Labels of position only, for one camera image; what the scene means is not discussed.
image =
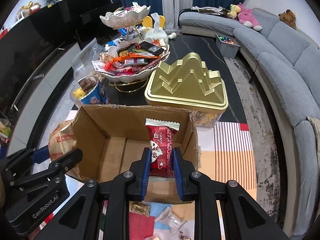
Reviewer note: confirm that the brown cardboard box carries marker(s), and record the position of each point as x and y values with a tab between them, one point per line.
112	137

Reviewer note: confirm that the clear jar of cookies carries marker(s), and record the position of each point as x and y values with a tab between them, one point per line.
90	91

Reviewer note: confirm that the pink plush toy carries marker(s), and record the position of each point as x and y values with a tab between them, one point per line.
246	18

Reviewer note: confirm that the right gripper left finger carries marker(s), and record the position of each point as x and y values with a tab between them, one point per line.
102	207

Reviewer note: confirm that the two-tier white snack stand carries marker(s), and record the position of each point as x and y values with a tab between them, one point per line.
143	45

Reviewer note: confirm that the grey storage bin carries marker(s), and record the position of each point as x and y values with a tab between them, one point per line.
227	46

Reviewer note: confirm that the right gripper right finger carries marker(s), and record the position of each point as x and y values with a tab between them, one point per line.
222	210

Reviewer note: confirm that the black television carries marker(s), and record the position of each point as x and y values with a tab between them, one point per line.
25	47

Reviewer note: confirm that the remote control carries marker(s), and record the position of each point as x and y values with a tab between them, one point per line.
40	76

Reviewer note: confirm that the red gold candy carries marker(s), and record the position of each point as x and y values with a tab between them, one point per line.
182	236

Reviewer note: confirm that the gold mountain-shaped candy box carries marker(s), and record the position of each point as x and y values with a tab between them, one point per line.
189	84

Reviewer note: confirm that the grey black tv console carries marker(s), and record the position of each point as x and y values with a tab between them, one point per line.
39	108

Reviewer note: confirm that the clear plastic wrapper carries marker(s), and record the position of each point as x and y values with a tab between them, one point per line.
171	220

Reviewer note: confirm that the yellow plush toy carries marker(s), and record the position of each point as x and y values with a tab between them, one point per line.
233	11

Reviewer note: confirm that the gold foil snack packet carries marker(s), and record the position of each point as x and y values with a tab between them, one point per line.
140	208

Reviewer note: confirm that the black piano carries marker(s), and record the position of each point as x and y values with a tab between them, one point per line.
82	20

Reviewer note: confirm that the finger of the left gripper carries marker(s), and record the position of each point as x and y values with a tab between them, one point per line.
69	162
40	155

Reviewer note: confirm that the grey sectional sofa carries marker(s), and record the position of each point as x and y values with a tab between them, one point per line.
286	63

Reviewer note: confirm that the beige fortune biscuit bag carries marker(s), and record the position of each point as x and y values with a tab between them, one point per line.
61	140

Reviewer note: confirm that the brown teddy bear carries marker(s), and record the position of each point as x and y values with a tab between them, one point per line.
289	18

